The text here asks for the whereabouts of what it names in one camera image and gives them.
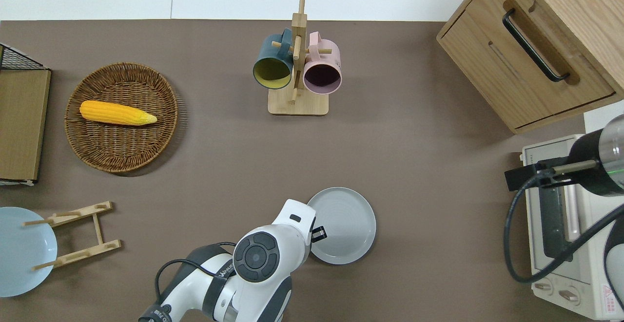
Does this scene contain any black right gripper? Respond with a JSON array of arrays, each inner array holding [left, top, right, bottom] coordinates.
[[504, 158, 558, 191]]

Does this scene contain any gray round plate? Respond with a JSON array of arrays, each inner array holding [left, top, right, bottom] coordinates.
[[306, 187, 377, 265]]

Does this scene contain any light blue plate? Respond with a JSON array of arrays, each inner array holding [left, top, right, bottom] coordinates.
[[0, 206, 59, 298]]

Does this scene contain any cream toaster oven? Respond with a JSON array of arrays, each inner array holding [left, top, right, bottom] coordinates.
[[520, 134, 624, 321]]

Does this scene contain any brown table mat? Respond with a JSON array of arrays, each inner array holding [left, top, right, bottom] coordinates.
[[0, 19, 624, 322]]

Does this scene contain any wooden drawer cabinet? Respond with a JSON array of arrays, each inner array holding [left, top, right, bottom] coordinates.
[[436, 0, 624, 135]]

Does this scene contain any wooden mug tree stand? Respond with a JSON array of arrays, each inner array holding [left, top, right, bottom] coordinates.
[[267, 0, 333, 116]]

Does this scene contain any pink mug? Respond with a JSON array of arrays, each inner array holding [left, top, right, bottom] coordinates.
[[302, 31, 343, 95]]

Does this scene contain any teal mug yellow inside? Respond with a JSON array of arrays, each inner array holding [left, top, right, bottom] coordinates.
[[252, 28, 294, 91]]

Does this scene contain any brown wicker basket tray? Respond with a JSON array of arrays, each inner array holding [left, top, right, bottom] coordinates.
[[64, 62, 179, 174]]

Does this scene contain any wooden dish rack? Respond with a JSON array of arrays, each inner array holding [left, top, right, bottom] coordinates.
[[21, 201, 123, 271]]

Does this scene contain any yellow corn cob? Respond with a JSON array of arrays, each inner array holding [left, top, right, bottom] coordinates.
[[79, 100, 158, 127]]

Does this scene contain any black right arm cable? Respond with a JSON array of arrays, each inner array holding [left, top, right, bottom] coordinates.
[[503, 171, 624, 284]]

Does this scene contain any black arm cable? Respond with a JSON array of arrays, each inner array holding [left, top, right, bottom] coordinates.
[[503, 171, 624, 284], [155, 241, 237, 313]]

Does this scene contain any black cabinet handle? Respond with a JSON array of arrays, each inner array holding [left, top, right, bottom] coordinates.
[[502, 8, 571, 83]]

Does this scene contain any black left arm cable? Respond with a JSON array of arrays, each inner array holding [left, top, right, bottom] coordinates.
[[155, 241, 237, 313]]

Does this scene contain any grid pattern wire shelf box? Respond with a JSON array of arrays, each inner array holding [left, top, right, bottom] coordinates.
[[0, 43, 52, 187]]

